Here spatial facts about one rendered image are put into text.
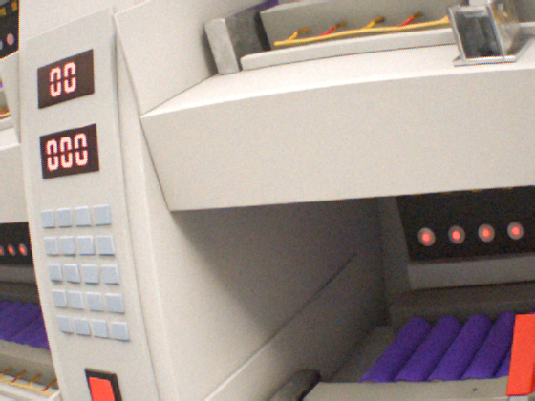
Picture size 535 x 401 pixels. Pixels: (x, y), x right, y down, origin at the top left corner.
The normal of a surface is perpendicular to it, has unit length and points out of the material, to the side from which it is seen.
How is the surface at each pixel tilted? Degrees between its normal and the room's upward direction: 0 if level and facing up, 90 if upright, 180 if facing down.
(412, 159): 108
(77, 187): 90
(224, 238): 90
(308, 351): 90
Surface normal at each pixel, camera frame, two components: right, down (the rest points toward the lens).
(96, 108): -0.58, 0.11
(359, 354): -0.29, -0.91
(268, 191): -0.51, 0.41
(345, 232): 0.81, -0.06
